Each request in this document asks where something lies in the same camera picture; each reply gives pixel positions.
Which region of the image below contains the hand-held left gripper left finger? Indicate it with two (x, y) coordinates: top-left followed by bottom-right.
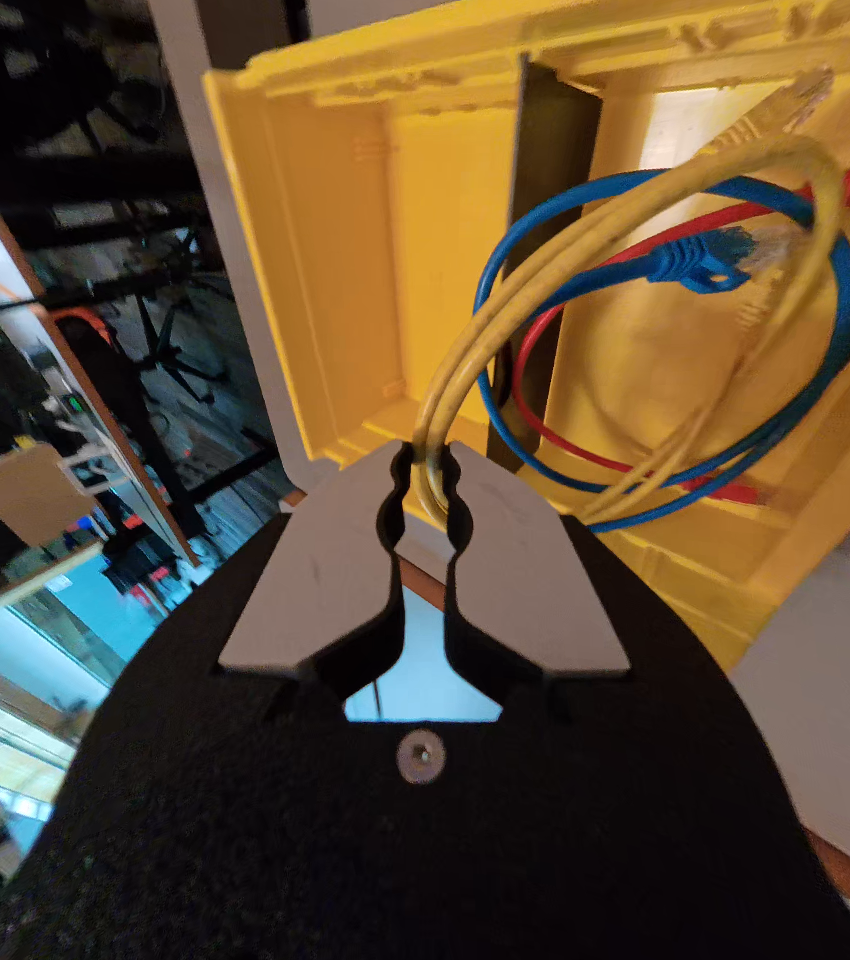
(218, 440), (406, 680)

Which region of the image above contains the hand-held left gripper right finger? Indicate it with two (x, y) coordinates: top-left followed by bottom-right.
(443, 441), (633, 680)

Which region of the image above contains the yellow network cable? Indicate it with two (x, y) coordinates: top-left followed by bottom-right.
(411, 67), (846, 526)

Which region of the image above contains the yellow bin with black divider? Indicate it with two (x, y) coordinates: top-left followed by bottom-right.
(203, 0), (850, 672)

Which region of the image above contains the blue network cable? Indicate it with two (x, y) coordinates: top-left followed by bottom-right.
(473, 168), (850, 535)

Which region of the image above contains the grey desk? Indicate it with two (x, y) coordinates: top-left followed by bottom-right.
(147, 0), (850, 960)

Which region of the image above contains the black bin divider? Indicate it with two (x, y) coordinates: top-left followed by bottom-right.
(486, 56), (604, 474)

